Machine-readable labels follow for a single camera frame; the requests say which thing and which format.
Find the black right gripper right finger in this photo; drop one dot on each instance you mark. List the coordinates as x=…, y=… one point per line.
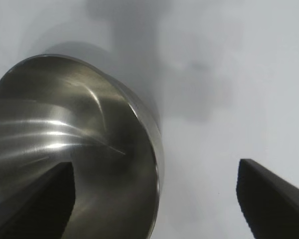
x=274, y=206

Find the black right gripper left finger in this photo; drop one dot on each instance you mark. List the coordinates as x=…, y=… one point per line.
x=35, y=209

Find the stainless steel mixing bowl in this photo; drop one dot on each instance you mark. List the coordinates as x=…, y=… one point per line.
x=77, y=119

